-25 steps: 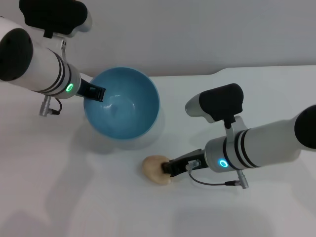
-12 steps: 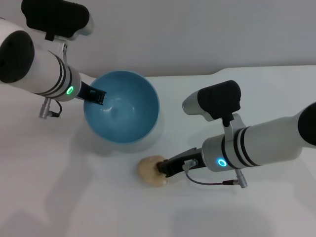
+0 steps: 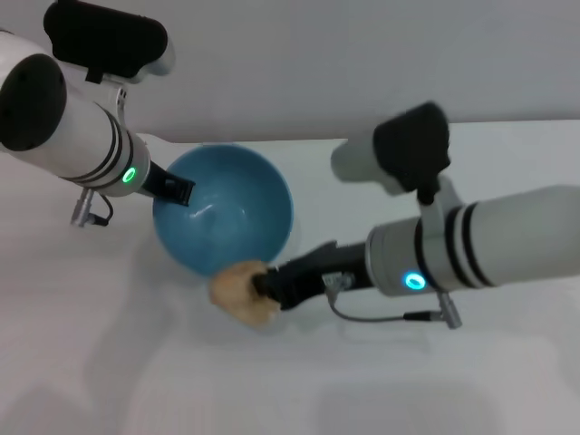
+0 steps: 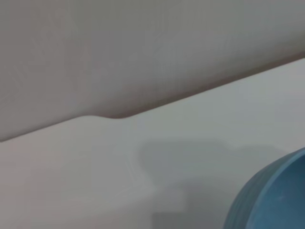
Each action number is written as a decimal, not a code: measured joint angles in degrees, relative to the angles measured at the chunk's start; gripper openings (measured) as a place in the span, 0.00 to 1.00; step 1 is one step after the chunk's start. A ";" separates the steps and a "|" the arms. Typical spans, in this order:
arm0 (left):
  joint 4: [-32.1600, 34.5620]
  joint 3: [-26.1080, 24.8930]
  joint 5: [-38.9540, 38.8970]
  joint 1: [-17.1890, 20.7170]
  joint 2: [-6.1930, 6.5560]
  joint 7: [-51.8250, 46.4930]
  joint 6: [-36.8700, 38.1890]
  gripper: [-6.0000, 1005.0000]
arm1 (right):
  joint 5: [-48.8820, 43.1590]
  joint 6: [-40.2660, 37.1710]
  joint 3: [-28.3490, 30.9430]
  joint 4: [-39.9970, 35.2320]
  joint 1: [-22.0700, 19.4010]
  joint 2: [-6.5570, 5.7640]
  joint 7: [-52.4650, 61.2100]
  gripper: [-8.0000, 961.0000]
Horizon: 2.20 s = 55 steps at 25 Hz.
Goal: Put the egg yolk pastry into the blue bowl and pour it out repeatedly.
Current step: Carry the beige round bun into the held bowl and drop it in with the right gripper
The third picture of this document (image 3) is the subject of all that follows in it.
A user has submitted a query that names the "beige egg yolk pastry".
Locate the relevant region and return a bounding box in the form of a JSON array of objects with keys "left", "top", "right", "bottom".
[{"left": 208, "top": 259, "right": 281, "bottom": 327}]

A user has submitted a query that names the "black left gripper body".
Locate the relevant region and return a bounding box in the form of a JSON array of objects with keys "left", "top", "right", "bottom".
[{"left": 139, "top": 160, "right": 171, "bottom": 201}]

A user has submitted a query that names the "left gripper cable with plug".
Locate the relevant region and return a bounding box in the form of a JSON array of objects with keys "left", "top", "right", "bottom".
[{"left": 69, "top": 188, "right": 114, "bottom": 227}]

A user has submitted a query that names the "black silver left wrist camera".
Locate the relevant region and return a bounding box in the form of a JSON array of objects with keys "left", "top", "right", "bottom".
[{"left": 43, "top": 0, "right": 177, "bottom": 123}]

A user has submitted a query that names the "right gripper cable with plug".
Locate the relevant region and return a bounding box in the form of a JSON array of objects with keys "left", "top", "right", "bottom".
[{"left": 322, "top": 271, "right": 464, "bottom": 331}]

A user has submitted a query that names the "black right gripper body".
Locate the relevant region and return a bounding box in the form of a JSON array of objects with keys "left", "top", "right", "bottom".
[{"left": 270, "top": 240, "right": 374, "bottom": 313}]

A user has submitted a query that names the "gripper cable with plug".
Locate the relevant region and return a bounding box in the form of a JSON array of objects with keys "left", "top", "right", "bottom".
[
  {"left": 69, "top": 188, "right": 114, "bottom": 227},
  {"left": 322, "top": 271, "right": 464, "bottom": 331}
]

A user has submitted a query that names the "blue bowl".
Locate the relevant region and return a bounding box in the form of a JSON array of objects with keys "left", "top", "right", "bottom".
[{"left": 151, "top": 143, "right": 295, "bottom": 278}]

